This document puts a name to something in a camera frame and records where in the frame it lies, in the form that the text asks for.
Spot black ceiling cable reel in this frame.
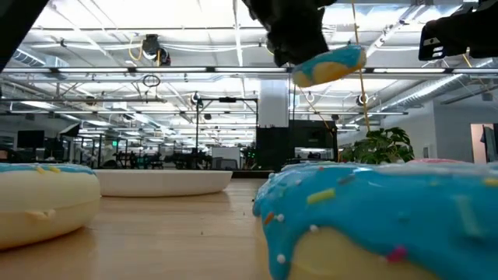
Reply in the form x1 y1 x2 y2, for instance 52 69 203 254
140 33 171 66

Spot blue iced donut white pearls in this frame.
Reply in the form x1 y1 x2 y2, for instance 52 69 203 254
291 44 368 89

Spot grey ceiling pipe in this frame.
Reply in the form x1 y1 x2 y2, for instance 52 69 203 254
0 96 168 104

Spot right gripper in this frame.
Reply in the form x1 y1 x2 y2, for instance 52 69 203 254
418 0 498 61

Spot green potted plant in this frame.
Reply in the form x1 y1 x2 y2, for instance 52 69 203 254
342 127 416 165

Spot black cabinet with window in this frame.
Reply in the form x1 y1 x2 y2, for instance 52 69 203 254
288 119 338 166

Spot cream donut pale blue icing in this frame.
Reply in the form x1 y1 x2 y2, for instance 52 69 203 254
0 163 102 252

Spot dark monitor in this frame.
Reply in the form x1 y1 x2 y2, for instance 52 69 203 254
16 130 45 149

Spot long ceiling light rail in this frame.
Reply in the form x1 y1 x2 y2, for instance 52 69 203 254
0 65 498 75

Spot white plate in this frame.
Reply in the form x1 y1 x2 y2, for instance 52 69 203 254
94 169 233 198

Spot black stand frame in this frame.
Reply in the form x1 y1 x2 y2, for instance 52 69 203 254
195 97 259 151

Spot blue iced donut coloured sprinkles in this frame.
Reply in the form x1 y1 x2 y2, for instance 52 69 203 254
251 162 498 280

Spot yellow cable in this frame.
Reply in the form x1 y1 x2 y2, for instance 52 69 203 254
351 0 371 133

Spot hanging black cable coil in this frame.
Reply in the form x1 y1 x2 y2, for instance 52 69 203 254
142 74 161 89

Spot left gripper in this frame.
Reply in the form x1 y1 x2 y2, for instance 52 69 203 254
240 0 338 67

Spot silver ceiling duct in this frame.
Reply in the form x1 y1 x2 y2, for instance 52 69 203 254
404 73 474 110

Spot pink iced donut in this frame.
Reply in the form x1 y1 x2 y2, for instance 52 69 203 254
407 157 470 165

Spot white pillar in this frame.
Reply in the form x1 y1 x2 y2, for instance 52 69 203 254
258 79 289 129

